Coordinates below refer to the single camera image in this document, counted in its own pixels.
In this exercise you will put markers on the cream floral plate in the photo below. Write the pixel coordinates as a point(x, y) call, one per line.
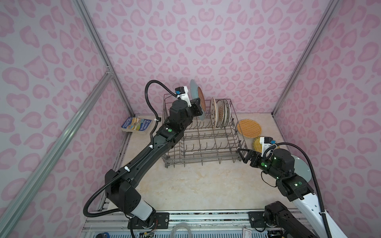
point(225, 118)

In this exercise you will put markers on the grey wire dish rack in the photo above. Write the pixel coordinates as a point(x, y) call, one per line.
point(202, 143)

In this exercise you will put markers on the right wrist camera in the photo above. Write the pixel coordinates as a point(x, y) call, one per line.
point(266, 142)

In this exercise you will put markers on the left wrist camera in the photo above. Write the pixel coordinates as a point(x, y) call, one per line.
point(182, 94)

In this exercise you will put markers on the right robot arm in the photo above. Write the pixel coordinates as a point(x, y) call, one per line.
point(281, 167)

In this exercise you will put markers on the colourful book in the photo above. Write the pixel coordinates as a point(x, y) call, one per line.
point(135, 124)

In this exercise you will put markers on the grey-blue plate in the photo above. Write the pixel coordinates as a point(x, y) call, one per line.
point(196, 92)

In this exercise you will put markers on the grey metal frame post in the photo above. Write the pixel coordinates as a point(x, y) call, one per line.
point(90, 26)

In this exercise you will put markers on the pale green plate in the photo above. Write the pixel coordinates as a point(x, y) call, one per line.
point(302, 169)

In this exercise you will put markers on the green bamboo woven tray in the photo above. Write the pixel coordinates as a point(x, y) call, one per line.
point(257, 146)

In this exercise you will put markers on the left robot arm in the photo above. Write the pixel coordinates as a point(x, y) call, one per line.
point(122, 192)

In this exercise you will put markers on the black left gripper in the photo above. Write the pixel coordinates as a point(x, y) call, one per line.
point(196, 106)

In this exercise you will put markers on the white plate orange sunburst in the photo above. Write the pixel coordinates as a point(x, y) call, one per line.
point(221, 113)

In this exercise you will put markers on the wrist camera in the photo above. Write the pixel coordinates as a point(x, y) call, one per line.
point(266, 142)
point(182, 94)

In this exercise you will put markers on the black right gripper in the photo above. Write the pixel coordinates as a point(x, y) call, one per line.
point(257, 155)

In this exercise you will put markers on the cat and stars plate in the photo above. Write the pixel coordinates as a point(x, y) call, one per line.
point(213, 112)

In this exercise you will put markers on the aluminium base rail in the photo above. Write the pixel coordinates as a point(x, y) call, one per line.
point(186, 224)

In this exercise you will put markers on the orange woven round tray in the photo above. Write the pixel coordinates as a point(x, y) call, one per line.
point(249, 128)

